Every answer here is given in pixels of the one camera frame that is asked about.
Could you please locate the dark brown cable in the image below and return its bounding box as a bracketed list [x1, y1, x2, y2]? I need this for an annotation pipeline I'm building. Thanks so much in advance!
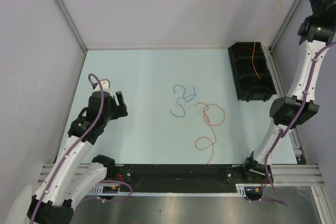
[245, 77, 272, 96]

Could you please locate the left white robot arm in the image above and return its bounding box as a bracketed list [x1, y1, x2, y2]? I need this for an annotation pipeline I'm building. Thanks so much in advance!
[27, 91, 128, 223]

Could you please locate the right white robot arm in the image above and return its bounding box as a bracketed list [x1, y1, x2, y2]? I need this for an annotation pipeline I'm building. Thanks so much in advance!
[242, 0, 335, 183]

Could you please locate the black compartment bin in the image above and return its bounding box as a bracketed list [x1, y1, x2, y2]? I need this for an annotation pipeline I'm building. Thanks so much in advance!
[228, 42, 276, 102]

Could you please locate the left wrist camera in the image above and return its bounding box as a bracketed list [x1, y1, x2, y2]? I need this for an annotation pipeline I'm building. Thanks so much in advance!
[89, 79, 114, 97]

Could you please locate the right aluminium frame post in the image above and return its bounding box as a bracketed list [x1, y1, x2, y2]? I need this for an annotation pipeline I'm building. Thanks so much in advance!
[268, 0, 304, 52]

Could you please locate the aluminium frame post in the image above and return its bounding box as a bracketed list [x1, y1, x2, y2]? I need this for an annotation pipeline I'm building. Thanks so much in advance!
[53, 0, 88, 54]
[268, 0, 304, 52]

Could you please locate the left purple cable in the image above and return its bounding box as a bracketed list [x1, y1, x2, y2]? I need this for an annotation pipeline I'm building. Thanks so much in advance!
[30, 73, 133, 224]

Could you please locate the purple cable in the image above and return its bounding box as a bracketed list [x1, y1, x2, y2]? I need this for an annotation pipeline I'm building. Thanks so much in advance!
[30, 73, 133, 224]
[262, 40, 336, 206]

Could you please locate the blue cable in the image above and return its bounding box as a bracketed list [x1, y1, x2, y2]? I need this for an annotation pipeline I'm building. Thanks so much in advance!
[170, 84, 197, 118]

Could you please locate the white translucent cable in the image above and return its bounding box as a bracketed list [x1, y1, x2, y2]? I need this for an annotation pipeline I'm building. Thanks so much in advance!
[181, 84, 204, 117]

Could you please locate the white slotted cable duct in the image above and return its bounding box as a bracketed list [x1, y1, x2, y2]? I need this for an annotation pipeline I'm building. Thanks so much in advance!
[87, 185, 246, 198]

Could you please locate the left aluminium frame post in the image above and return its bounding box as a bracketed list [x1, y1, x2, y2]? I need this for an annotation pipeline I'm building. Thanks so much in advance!
[53, 0, 88, 54]

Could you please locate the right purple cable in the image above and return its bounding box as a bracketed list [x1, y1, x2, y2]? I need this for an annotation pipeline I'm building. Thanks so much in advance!
[262, 40, 336, 206]

